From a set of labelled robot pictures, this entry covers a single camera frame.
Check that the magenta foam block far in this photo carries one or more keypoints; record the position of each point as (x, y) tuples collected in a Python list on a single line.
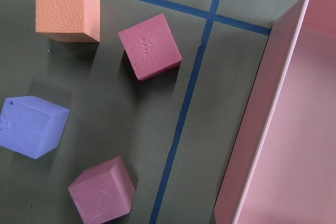
[(150, 47)]

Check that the magenta foam block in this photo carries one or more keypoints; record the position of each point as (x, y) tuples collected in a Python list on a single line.
[(150, 47), (103, 192)]

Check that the magenta foam block near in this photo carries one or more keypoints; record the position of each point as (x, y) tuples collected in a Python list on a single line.
[(103, 192)]

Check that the pink plastic tray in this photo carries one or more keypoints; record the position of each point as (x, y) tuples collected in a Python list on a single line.
[(282, 167)]

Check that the orange foam block right side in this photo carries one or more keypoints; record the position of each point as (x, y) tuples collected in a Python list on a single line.
[(68, 20)]

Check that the purple foam block right side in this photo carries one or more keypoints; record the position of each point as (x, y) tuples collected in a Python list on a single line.
[(32, 126)]

